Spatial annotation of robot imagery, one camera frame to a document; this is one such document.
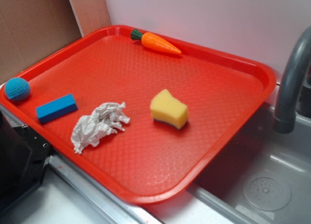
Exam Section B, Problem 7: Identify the red plastic tray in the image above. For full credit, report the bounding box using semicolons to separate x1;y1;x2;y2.
0;26;276;205

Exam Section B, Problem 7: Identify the blue rectangular block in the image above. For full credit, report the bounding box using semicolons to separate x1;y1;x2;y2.
36;94;78;124

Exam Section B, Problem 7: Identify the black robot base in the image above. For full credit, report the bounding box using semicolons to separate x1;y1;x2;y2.
0;113;51;215

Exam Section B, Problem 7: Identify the blue knitted ball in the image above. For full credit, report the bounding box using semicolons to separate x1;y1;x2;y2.
4;77;31;101

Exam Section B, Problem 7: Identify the crumpled white paper towel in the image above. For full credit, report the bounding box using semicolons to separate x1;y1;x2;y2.
70;102;130;155

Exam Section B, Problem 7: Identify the yellow sponge with dark base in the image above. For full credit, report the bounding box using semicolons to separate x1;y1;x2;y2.
150;89;189;129

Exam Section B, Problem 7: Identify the grey plastic faucet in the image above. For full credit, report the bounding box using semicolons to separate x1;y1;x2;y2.
273;27;311;134

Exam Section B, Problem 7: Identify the grey plastic sink basin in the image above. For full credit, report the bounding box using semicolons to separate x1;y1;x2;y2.
146;94;311;224

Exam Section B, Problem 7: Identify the brown cardboard panel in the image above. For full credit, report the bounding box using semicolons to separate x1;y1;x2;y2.
0;0;111;83

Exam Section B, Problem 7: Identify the orange toy carrot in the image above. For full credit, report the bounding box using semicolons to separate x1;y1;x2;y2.
130;29;182;55

